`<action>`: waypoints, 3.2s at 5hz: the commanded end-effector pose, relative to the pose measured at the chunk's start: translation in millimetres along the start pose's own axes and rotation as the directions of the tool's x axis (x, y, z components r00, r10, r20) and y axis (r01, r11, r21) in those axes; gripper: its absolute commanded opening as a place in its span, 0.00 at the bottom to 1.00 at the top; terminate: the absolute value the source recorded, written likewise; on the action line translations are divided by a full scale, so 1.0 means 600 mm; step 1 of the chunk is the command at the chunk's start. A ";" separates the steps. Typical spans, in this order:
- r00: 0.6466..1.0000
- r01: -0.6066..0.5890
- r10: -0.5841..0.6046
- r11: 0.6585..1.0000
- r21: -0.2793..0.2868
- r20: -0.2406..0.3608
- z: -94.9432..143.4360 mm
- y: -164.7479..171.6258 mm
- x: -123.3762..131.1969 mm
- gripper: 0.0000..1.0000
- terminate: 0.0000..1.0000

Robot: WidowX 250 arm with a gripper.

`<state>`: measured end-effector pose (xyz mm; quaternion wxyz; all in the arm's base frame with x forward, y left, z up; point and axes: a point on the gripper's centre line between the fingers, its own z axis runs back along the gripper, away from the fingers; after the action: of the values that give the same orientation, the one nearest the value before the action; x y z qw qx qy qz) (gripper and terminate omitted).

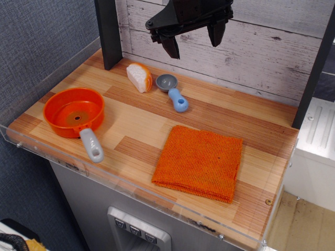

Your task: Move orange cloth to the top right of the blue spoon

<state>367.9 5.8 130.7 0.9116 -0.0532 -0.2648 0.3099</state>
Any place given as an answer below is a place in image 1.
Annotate orange cloth napkin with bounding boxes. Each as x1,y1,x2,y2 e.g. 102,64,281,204
151,125,243,203

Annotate dark right frame post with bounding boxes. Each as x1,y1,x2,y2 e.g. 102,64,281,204
292,7,334,129

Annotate dark left frame post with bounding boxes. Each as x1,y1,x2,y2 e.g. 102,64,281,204
94,0,122,70

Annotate orange toy pan grey handle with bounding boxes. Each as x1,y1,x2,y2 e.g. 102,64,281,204
43,87,105,163

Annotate white ribbed side platform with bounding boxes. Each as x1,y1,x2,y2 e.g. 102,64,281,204
297,97,334,161

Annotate clear acrylic table guard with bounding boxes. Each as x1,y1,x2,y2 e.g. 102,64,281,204
8,31,302,250

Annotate grey and blue toy spoon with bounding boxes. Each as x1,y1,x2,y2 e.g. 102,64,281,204
155,74,189,113

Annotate white and orange toy sushi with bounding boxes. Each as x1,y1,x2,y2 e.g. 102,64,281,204
126,62,153,93

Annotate black braided cable bottom left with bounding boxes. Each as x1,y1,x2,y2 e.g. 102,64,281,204
0,233,29,251

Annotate grey toy fridge cabinet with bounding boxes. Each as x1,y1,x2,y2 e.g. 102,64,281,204
48,159,252,251

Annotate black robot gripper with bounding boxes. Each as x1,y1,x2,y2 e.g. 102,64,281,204
146,1,233,59

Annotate dark frame post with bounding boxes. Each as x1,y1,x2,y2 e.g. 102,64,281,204
292,7,334,129
94,0,122,70

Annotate silver dispenser button panel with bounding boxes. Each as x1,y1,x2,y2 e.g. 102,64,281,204
107,207,172,251

